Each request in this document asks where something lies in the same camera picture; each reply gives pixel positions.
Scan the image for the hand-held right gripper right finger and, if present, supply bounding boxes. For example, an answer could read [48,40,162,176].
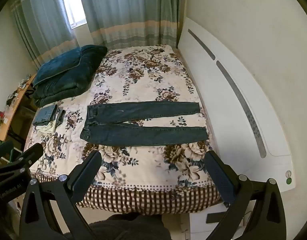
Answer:
[201,150,287,240]

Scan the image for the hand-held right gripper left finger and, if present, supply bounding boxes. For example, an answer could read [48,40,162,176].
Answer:
[19,150,103,240]

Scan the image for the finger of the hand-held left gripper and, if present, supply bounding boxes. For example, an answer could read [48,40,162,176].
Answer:
[0,143,44,175]
[0,140,13,159]

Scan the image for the dark blue denim pants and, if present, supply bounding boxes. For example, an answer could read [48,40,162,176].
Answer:
[80,102,209,147]

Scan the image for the wooden desk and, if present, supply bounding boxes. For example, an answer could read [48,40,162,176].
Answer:
[0,74,37,142]

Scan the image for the folded cream garment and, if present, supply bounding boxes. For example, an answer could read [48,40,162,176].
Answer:
[35,120,59,134]

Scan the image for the folded light blue jeans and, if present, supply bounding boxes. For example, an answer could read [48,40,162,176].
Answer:
[33,105,59,126]

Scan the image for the floral printed blanket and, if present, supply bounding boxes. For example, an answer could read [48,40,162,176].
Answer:
[23,44,222,215]

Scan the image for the folded dark garment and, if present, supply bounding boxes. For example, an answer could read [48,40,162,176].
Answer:
[54,108,66,126]

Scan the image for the clutter on desk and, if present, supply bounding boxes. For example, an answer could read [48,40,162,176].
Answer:
[0,78,32,127]

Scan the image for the folded teal plush blanket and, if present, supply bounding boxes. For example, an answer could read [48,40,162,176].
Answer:
[33,45,108,107]

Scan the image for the white bed headboard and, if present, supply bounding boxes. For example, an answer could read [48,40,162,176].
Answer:
[177,17,294,193]

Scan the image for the window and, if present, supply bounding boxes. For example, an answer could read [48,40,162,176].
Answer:
[59,0,88,29]

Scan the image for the white bed frame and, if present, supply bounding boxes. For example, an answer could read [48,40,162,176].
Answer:
[166,200,259,240]

